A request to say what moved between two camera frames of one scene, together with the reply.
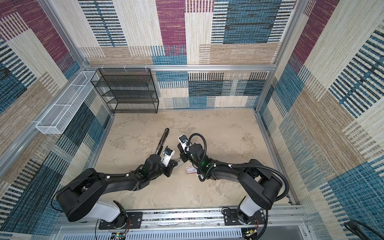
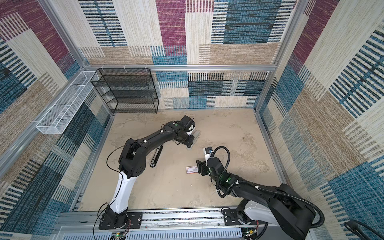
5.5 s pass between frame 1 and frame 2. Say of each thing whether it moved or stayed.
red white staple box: stayed
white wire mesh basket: stayed
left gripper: moved
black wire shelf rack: stayed
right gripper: moved
